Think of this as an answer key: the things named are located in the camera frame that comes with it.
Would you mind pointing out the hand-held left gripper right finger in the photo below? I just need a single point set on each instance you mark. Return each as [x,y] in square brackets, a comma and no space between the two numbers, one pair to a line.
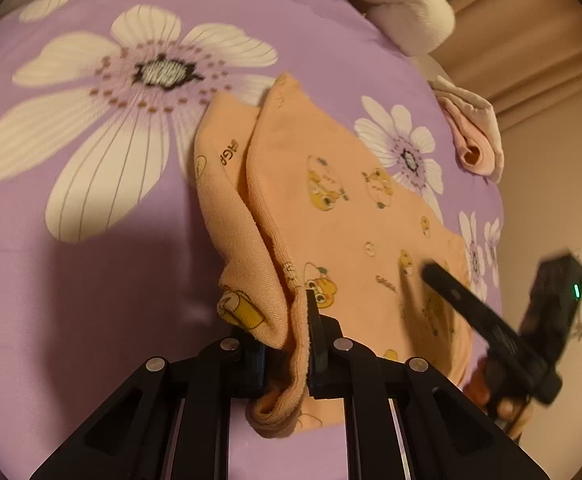
[317,345]

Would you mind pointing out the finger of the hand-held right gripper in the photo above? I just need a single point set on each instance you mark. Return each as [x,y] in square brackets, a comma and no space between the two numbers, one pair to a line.
[466,302]

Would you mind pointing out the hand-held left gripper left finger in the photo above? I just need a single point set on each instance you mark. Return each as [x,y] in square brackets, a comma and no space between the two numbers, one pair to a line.
[253,365]

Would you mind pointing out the peach cartoon print baby garment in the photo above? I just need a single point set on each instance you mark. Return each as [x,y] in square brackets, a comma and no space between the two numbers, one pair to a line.
[331,240]

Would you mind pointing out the person's right hand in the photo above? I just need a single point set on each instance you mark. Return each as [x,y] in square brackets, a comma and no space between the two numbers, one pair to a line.
[508,407]

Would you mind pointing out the pink and white crumpled cloth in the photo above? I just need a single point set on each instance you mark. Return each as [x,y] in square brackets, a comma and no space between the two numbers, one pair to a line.
[476,130]

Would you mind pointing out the purple floral bed sheet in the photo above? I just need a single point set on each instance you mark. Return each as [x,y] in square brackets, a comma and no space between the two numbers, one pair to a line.
[71,285]

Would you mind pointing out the beige curtain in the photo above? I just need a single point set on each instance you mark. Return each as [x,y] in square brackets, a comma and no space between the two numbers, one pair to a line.
[531,50]

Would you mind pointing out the white fluffy blanket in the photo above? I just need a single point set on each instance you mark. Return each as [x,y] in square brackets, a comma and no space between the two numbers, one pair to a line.
[401,0]

